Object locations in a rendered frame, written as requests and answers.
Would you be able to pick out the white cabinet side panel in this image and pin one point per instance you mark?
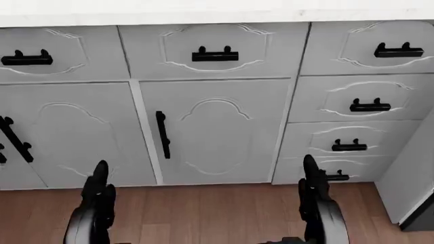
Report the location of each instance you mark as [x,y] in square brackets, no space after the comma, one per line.
[407,178]

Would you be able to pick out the grey cabinet door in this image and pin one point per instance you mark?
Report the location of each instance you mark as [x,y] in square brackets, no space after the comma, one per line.
[17,178]
[217,132]
[78,132]

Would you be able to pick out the dark grey appliance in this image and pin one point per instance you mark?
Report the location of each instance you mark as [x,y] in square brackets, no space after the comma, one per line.
[422,218]

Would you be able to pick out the wide grey drawer front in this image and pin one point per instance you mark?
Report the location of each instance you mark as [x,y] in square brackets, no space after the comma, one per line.
[217,33]
[339,45]
[98,50]

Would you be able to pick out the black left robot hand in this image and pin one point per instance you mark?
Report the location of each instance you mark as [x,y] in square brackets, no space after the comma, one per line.
[91,218]

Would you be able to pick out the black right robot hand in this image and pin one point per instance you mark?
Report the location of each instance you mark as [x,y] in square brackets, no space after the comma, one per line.
[322,216]

